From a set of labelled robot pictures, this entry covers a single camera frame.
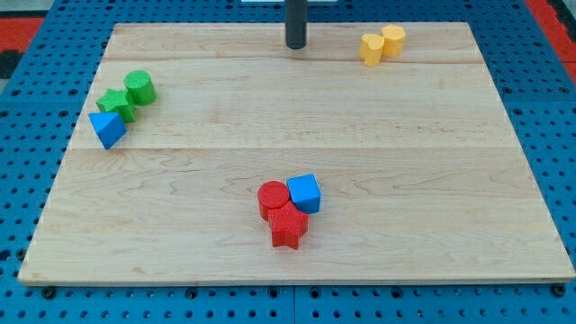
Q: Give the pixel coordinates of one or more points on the blue cube block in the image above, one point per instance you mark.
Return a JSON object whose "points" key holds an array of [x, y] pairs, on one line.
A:
{"points": [[305, 193]]}

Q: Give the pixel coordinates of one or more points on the red cylinder block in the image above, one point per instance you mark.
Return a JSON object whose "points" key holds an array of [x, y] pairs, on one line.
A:
{"points": [[272, 195]]}

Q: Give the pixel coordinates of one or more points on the red star block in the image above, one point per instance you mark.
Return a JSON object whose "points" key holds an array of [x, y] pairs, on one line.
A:
{"points": [[287, 225]]}

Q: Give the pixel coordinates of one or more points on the wooden board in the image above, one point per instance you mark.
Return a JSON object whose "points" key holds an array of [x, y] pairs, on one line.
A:
{"points": [[421, 175]]}

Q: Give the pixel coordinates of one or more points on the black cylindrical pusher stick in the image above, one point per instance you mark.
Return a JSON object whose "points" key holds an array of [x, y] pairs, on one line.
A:
{"points": [[295, 23]]}

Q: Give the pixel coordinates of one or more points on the green cylinder block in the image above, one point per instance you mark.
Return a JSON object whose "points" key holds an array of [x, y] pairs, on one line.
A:
{"points": [[140, 87]]}

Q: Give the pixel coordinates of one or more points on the blue triangle block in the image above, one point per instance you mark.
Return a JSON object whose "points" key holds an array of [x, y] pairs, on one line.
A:
{"points": [[108, 126]]}

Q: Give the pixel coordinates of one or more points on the green star block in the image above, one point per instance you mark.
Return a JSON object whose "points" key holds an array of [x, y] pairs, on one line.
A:
{"points": [[118, 101]]}

